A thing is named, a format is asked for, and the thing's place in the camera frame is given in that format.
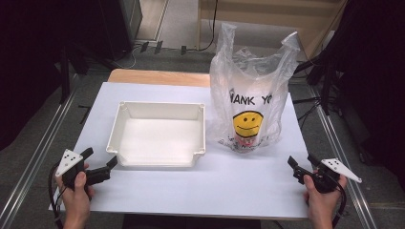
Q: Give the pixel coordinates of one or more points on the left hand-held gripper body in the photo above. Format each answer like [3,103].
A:
[68,160]

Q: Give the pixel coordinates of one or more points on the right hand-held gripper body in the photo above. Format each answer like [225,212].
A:
[324,183]

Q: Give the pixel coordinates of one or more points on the white plastic bin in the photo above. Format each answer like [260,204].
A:
[159,140]

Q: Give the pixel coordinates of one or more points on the clear smiley plastic bag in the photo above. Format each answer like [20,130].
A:
[251,86]

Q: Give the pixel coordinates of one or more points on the person's right hand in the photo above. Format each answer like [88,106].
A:
[323,203]

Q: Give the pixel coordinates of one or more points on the person's left hand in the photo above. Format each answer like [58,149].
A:
[76,200]

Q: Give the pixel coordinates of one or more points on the black metal stand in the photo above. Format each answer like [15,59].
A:
[326,86]

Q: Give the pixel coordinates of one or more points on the white table mat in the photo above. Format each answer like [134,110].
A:
[191,187]

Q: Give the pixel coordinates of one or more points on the black curtain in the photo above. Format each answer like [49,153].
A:
[28,63]
[375,79]

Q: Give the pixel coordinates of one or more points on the dark cabinet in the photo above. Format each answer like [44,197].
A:
[130,19]

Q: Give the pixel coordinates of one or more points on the light wooden shelf unit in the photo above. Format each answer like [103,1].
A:
[264,12]

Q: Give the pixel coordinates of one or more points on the aluminium floor rail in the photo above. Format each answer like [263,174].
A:
[344,159]
[35,159]

